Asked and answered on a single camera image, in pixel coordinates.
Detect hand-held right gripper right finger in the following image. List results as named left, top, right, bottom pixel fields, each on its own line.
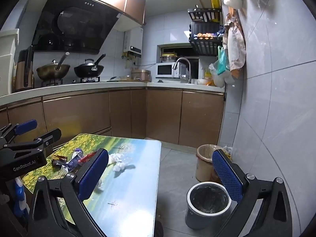
left=212, top=149, right=293, bottom=237

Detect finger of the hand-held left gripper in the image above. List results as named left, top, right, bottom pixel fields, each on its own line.
left=0, top=119, right=38, bottom=144
left=33, top=128, right=62, bottom=151

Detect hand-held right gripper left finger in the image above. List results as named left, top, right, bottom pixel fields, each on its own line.
left=29, top=149, right=109, bottom=237

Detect red snack packet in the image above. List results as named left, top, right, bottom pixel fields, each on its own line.
left=79, top=152, right=98, bottom=164

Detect white tissue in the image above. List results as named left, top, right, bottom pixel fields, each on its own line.
left=108, top=153, right=136, bottom=172

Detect grey bin with black liner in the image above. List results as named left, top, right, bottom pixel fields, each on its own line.
left=185, top=181, right=232, bottom=230

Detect person's left hand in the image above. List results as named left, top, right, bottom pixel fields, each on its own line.
left=13, top=177, right=30, bottom=220

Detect purple round lid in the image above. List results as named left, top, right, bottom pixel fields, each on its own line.
left=61, top=148, right=86, bottom=175

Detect beige bin with liner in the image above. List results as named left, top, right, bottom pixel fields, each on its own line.
left=196, top=144, right=231, bottom=182

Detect brown candy wrapper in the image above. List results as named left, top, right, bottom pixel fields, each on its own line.
left=51, top=154, right=68, bottom=168

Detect landscape print folding table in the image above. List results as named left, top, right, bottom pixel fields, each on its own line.
left=22, top=133, right=162, bottom=237

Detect brown thermos kettle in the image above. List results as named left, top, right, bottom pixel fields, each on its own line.
left=14, top=46, right=35, bottom=92

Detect gas stove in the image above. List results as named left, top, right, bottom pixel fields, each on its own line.
left=41, top=76, right=102, bottom=87

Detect brass wok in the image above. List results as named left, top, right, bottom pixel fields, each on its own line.
left=37, top=52, right=71, bottom=81

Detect white cabinet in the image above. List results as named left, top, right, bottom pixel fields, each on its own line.
left=0, top=28, right=20, bottom=97

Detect white kitchen countertop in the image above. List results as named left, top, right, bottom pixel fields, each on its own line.
left=0, top=81, right=226, bottom=105

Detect black wok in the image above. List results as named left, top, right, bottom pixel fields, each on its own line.
left=74, top=54, right=106, bottom=78

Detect brown lower kitchen cabinets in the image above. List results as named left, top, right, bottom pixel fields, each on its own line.
left=0, top=87, right=226, bottom=155

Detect clear plastic bag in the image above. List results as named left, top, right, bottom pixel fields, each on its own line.
left=209, top=63, right=234, bottom=87

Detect yellow packet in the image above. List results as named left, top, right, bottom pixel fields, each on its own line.
left=205, top=69, right=215, bottom=86

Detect round bamboo steamer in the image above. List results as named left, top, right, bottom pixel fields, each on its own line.
left=131, top=69, right=151, bottom=81

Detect green plastic bag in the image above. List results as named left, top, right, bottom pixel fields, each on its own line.
left=217, top=46, right=230, bottom=75

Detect black range hood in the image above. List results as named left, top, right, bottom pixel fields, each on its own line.
left=32, top=0, right=144, bottom=55

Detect white microwave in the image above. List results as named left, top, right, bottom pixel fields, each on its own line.
left=155, top=63, right=187, bottom=79

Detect steel kitchen faucet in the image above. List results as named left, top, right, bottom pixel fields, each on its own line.
left=172, top=57, right=192, bottom=84

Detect white water heater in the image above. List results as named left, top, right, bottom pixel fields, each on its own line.
left=123, top=27, right=144, bottom=55

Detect glass pot with yellow lid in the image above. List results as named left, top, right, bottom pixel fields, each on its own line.
left=160, top=52, right=178, bottom=64

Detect yellow roll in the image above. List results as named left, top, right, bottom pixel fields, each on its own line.
left=210, top=0, right=220, bottom=23

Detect black wall rack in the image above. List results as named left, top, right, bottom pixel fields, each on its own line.
left=188, top=7, right=224, bottom=56

